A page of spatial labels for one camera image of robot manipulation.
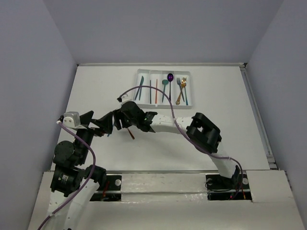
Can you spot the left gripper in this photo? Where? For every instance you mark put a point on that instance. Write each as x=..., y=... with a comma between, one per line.
x=87, y=124

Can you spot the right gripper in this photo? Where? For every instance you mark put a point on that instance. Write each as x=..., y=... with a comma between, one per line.
x=117, y=114

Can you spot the rose gold fork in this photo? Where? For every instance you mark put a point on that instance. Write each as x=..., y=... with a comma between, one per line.
x=132, y=136

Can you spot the orange chopstick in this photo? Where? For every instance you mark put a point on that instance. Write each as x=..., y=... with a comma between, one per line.
x=156, y=91

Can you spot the teal plastic knife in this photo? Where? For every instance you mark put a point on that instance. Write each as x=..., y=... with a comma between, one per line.
x=141, y=84

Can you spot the dark blue chopstick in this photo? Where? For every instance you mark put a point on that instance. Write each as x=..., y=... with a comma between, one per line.
x=150, y=92

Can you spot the teal plastic spoon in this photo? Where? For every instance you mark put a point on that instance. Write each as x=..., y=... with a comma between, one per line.
x=164, y=83

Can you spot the purple metal spoon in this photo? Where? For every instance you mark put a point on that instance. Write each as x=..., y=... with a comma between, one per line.
x=170, y=78

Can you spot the dark blue metal fork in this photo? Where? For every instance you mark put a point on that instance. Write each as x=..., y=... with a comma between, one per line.
x=179, y=84

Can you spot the gold ornate fork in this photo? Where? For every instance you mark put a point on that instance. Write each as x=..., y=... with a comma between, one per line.
x=182, y=85

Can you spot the iridescent rainbow fork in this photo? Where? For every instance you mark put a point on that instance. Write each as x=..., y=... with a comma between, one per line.
x=186, y=98

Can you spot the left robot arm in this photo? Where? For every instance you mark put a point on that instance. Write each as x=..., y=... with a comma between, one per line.
x=76, y=176

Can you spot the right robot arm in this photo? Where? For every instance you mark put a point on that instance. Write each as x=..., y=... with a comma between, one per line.
x=201, y=132

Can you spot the white cutlery tray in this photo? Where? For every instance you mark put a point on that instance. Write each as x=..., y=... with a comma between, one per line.
x=175, y=91

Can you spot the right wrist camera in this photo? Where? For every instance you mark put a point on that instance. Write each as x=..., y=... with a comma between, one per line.
x=123, y=99

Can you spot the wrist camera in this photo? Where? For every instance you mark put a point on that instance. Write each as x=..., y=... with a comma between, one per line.
x=123, y=99
x=70, y=120

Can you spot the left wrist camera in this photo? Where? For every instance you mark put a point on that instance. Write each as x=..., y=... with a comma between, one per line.
x=70, y=120

